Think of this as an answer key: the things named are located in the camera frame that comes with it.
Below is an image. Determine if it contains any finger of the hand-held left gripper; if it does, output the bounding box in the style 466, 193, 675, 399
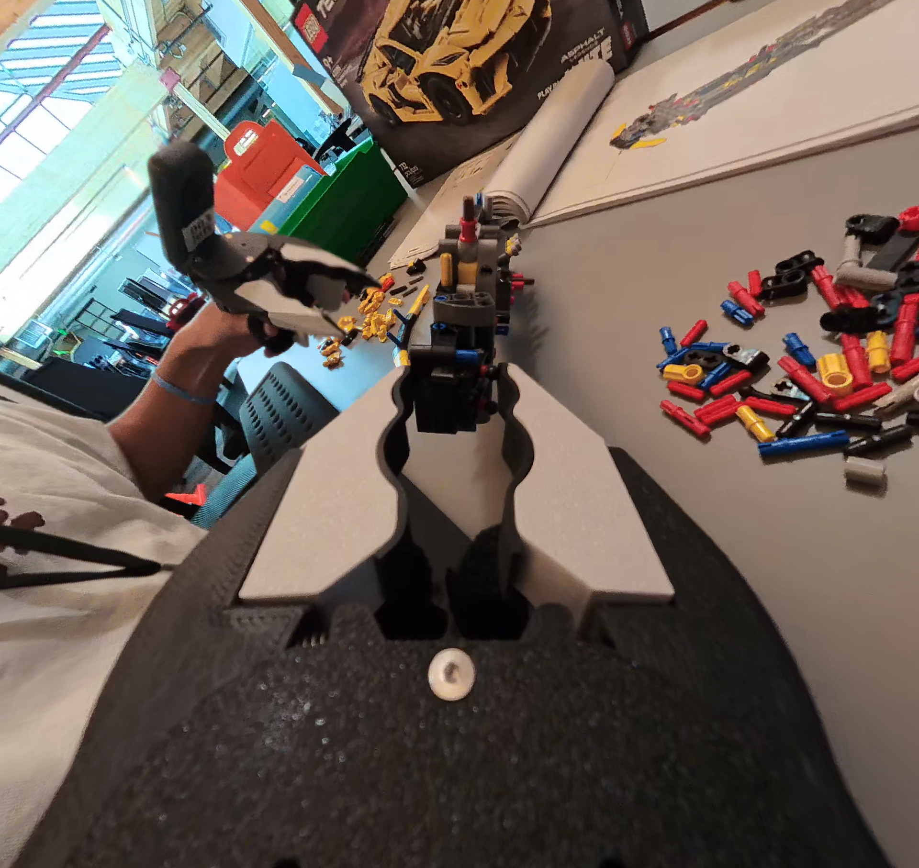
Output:
282, 244, 383, 309
239, 278, 340, 350

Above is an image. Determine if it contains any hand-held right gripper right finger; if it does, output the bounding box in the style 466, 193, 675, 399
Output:
499, 362, 677, 607

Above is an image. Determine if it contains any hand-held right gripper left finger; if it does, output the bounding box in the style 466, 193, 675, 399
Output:
237, 364, 410, 607

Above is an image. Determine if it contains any lego car chassis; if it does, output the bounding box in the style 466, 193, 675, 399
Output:
397, 193, 537, 436

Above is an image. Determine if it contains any person's left forearm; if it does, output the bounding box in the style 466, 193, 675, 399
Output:
108, 369, 231, 503

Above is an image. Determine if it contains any pile of yellow lego pieces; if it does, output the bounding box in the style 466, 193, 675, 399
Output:
318, 271, 404, 371

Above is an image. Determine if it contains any lego set box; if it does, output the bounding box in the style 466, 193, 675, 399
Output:
289, 0, 652, 189

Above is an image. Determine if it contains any pile of red blue lego pins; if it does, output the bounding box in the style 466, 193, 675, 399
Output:
655, 208, 919, 490

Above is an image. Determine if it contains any person's left hand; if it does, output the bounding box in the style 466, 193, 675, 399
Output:
164, 302, 288, 384

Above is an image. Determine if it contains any green plastic bin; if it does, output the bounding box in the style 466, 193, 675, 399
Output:
275, 137, 410, 267

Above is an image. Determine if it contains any red plastic case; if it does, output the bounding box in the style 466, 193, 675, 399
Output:
213, 120, 331, 233

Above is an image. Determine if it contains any red office chair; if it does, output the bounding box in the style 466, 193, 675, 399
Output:
165, 291, 207, 332

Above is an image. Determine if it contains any blue wristband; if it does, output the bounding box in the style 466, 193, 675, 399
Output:
149, 369, 220, 407

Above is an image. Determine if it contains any orange traffic cone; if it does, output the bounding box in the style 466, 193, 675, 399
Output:
162, 488, 211, 521

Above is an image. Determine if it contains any person's white printed shirt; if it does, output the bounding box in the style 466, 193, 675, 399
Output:
0, 380, 211, 855

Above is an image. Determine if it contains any instruction booklet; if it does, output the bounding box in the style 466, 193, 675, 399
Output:
388, 0, 919, 271

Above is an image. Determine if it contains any black lanyard strap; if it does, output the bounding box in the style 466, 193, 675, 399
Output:
0, 525, 164, 591

